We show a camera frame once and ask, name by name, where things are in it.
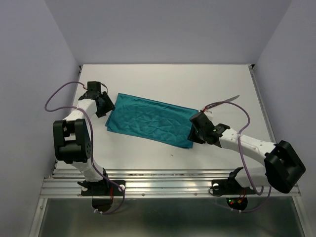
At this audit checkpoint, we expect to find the teal cloth napkin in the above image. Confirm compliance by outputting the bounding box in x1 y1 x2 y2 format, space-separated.
105 93 198 149

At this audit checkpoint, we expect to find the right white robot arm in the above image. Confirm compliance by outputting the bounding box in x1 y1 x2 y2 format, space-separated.
188 112 306 195

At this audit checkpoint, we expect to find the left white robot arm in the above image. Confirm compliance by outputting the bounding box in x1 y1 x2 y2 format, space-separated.
53 81 115 197

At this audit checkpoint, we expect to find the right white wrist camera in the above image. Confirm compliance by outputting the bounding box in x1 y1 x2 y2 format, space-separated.
204 110 214 121

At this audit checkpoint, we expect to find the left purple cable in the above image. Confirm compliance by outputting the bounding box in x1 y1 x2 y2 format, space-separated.
44 81 126 215

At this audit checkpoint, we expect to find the metal knife black handle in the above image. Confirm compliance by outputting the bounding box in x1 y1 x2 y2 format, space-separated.
205 95 240 110

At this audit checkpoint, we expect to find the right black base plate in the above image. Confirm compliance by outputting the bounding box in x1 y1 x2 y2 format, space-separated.
208 167 255 197

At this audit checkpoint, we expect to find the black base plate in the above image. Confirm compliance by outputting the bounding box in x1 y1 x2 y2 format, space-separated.
77 180 123 197
208 167 255 197

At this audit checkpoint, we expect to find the aluminium right side rail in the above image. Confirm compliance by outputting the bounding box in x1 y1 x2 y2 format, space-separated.
248 64 276 142

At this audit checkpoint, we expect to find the aluminium rail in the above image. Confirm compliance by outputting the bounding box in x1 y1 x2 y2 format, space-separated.
39 168 302 198
248 64 276 142

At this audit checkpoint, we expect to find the aluminium front rail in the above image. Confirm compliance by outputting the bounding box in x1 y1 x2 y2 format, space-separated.
39 168 302 198

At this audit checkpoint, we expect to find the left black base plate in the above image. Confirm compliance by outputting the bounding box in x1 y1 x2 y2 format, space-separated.
77 180 123 197

